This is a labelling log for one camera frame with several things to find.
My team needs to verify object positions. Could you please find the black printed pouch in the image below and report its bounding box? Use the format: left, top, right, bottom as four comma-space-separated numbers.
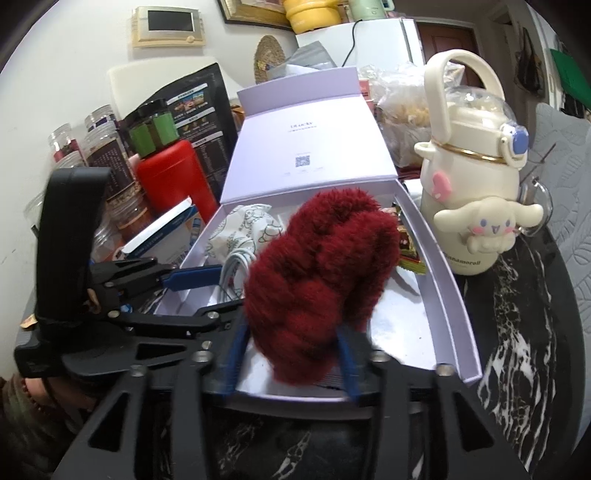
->
122, 62, 239, 205

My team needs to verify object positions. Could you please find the green labelled jar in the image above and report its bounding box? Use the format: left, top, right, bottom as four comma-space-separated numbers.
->
126, 98, 180, 159

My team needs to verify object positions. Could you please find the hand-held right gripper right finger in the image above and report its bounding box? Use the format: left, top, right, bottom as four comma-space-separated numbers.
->
337, 330, 533, 480

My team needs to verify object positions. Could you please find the blue and white box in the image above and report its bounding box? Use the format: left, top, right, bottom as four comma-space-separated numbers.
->
113, 196, 206, 269

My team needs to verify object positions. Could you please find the brown door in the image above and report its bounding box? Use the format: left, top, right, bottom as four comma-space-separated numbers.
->
417, 21, 476, 66

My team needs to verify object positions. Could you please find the glass mug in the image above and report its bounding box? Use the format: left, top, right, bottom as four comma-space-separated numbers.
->
514, 175, 555, 239

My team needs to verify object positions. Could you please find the white fridge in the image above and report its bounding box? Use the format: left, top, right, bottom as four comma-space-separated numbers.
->
295, 18, 426, 71

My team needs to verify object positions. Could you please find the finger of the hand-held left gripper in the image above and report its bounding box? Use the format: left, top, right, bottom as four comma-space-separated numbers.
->
89, 257, 223, 297
108, 299, 246, 371

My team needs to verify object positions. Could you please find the yellow pot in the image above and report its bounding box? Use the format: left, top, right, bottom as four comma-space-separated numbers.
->
283, 0, 345, 34

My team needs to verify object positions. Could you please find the brown bead bracelet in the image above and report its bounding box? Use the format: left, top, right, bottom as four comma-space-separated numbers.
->
21, 376, 54, 418

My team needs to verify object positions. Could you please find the red canister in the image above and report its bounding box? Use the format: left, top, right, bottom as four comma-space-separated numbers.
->
136, 138, 218, 223

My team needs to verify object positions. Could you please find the dark hanging bag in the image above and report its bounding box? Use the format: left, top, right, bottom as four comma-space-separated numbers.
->
513, 28, 546, 98

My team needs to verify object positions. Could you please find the lavender gift box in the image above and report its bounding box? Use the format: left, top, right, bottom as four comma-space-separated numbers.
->
179, 65, 484, 387

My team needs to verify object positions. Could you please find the brown snack packet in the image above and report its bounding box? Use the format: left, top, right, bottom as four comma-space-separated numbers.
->
392, 205, 426, 277

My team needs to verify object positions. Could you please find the white cable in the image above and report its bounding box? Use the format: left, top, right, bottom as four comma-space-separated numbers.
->
219, 246, 260, 306

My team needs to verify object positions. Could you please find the clear bag of food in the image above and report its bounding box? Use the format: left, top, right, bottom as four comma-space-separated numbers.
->
359, 62, 463, 169

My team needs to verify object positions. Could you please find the beige wall intercom panel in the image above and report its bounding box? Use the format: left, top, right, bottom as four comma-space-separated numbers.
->
131, 6, 206, 49

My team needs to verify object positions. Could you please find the person's left forearm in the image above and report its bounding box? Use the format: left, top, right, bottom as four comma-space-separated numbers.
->
0, 374, 70, 467

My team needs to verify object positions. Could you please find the black power cable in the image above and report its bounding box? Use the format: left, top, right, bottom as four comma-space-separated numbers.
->
341, 20, 362, 68

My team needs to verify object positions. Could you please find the white printed cloth pouch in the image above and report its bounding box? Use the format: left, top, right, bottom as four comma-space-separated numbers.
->
205, 203, 284, 269

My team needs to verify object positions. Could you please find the woven straw fan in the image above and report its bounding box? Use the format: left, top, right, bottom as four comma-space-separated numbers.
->
252, 34, 301, 86

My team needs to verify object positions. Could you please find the row of clear jars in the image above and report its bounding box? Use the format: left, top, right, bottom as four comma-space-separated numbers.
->
23, 104, 154, 260

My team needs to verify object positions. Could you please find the red fuzzy scrunchie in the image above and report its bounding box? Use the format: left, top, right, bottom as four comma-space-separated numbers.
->
242, 186, 402, 387

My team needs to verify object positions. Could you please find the grey plastic bag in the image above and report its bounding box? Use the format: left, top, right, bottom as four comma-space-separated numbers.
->
271, 41, 343, 77

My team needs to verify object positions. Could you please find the framed picture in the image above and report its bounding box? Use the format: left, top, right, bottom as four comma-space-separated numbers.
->
216, 0, 294, 30

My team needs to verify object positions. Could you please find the person's left hand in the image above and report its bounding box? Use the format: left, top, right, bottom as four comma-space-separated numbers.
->
44, 381, 94, 412

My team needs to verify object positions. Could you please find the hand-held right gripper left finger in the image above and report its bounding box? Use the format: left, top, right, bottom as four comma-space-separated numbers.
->
60, 323, 250, 480

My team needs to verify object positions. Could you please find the cream cartoon water bottle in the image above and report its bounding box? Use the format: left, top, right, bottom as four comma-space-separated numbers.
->
413, 50, 546, 278

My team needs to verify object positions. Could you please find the pale green kettle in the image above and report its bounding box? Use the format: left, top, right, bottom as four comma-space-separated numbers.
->
346, 0, 396, 22

